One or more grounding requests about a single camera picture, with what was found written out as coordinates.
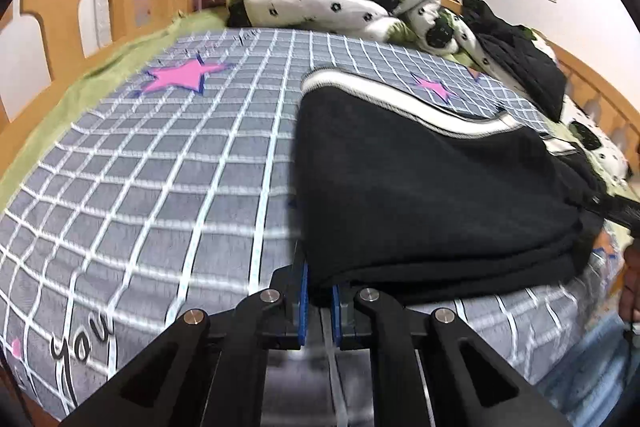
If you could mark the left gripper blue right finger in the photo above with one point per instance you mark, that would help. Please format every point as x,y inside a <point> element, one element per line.
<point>343,317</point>

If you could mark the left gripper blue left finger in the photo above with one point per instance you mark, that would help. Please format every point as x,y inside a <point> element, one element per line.
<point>297,302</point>

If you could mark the black pants with white stripe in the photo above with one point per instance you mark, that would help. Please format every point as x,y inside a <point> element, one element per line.
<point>426,205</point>

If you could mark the person hand at edge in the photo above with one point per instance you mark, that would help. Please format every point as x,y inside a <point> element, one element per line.
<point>629,304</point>

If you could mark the white floral black quilt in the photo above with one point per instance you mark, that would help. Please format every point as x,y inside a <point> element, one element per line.
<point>429,26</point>

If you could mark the black jacket on bed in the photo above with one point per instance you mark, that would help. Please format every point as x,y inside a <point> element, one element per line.
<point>512,48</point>

